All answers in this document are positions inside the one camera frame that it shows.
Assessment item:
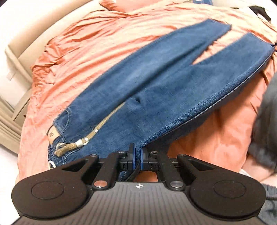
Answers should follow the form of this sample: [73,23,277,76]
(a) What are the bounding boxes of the grey sweatpants leg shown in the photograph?
[248,75,276,224]

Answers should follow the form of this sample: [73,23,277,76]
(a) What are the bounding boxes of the black strap on bed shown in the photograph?
[248,6,271,22]

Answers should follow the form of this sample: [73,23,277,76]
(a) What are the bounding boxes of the beige upholstered headboard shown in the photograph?
[5,1,105,83]

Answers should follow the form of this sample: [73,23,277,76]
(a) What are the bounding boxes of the beige nightstand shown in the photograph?
[12,89,32,127]

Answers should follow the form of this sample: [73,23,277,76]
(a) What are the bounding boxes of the tan woven belt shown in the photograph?
[54,102,125,157]

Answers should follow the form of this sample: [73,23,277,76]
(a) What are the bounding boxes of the orange duvet cover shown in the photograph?
[17,1,276,180]

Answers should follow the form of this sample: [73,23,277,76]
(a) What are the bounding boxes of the beige curtain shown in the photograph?
[0,97,22,154]

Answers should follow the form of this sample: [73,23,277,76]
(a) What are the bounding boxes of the blue denim jeans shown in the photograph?
[47,19,276,182]

